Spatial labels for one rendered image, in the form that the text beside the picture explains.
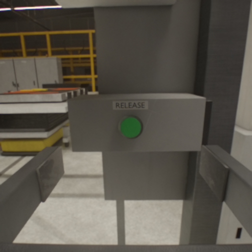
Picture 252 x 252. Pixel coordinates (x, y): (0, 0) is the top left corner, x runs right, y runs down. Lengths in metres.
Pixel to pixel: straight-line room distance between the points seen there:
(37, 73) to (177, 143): 7.31
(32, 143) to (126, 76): 2.96
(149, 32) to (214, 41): 0.11
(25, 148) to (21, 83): 4.78
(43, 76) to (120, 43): 7.10
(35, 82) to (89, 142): 7.30
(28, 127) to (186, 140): 2.85
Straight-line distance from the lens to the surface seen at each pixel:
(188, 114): 0.27
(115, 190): 0.41
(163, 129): 0.27
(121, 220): 1.12
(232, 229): 1.51
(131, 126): 0.25
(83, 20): 13.57
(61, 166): 0.17
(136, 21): 0.35
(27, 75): 7.69
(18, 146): 3.37
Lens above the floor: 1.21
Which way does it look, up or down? 15 degrees down
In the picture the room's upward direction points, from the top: 1 degrees counter-clockwise
